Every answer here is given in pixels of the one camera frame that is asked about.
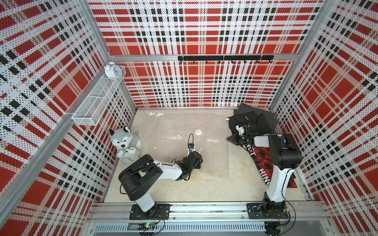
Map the aluminium mounting rail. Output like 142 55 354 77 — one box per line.
87 201 331 223

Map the small circuit board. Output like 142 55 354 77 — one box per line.
127 222 156 231

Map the husky plush toy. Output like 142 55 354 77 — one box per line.
109 126 142 158

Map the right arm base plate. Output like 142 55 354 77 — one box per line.
247 202 289 219

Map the white alarm clock on table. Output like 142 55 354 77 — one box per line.
117 147 140 165

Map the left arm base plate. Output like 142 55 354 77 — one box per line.
129 204 171 220

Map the white alarm clock on shelf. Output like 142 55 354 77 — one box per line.
104 62 122 79

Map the white wire shelf basket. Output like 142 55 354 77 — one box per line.
72 65 126 126

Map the red black plaid shirt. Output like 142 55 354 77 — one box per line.
247 144 298 189

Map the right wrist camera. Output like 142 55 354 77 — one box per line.
235 125 245 136

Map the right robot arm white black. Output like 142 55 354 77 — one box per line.
227 125 303 214

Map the clear vacuum bag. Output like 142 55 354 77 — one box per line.
142 110 232 179

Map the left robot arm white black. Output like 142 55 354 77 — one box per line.
118 151 203 216

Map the black hook rail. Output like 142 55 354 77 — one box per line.
178 55 274 62

